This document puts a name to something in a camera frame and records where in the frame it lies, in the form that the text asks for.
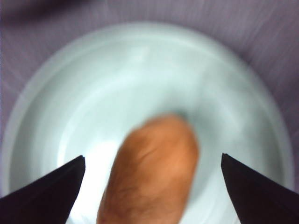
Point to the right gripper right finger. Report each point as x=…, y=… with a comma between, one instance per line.
x=261, y=200

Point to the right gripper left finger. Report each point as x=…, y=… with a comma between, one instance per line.
x=42, y=200

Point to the brown potato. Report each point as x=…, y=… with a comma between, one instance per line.
x=151, y=175

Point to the green plate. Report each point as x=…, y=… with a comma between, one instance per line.
x=116, y=81

